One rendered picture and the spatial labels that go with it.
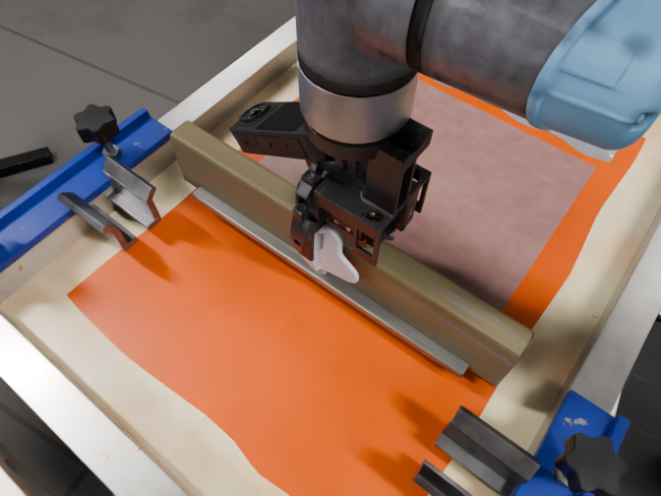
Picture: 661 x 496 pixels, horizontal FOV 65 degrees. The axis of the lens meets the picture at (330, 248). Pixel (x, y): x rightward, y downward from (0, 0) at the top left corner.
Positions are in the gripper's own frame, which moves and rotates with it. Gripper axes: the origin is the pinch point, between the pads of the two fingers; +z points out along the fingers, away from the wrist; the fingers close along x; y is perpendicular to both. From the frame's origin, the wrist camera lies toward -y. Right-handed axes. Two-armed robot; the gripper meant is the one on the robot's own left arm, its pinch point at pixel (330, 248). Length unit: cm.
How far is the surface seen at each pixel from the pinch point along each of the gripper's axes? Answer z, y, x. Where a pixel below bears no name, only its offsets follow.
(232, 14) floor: 101, -151, 121
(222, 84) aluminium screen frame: 1.6, -27.1, 12.0
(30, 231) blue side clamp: 0.5, -26.2, -17.5
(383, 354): 5.0, 10.0, -4.2
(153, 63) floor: 101, -153, 76
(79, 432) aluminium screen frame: 1.6, -6.2, -27.3
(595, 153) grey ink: 4.7, 16.1, 34.2
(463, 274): 5.0, 11.7, 8.8
